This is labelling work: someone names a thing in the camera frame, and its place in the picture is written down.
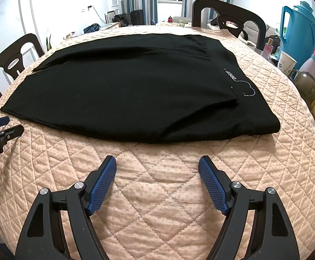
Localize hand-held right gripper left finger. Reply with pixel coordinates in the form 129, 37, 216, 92
16, 155, 117, 260

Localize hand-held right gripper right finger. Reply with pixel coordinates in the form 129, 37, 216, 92
198, 155, 300, 260

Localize black pants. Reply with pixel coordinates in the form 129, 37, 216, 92
0, 33, 281, 145

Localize peach quilted blanket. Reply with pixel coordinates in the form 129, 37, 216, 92
0, 23, 315, 260

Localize dark wooden chair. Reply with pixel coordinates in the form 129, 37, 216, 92
191, 0, 267, 50
0, 33, 45, 101

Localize dark blue bag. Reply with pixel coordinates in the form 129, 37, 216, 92
84, 23, 101, 33

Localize brown glass jar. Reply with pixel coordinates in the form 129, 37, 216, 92
289, 70, 315, 109

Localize white paper cup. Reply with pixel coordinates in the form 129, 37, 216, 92
277, 50, 297, 73

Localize pink perfume bottle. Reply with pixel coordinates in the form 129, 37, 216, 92
261, 38, 274, 60

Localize black bag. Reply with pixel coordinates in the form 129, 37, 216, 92
112, 13, 131, 28

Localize grey sofa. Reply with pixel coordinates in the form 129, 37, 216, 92
243, 23, 283, 50

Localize black speaker box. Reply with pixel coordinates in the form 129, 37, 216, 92
130, 9, 144, 26

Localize blue thermos jug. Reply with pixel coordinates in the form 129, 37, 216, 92
281, 1, 315, 69

